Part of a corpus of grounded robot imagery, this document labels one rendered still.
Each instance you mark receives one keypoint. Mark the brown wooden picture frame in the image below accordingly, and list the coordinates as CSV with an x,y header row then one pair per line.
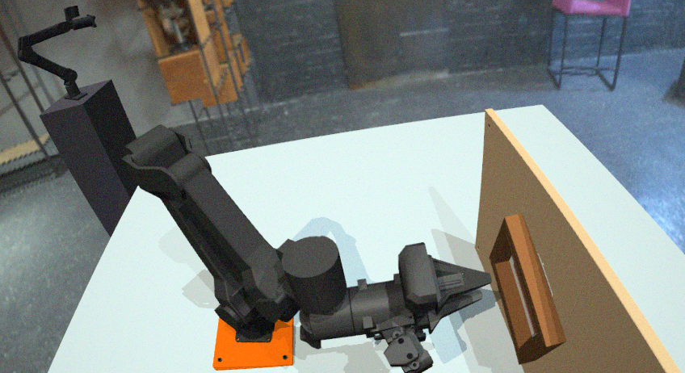
x,y
525,292

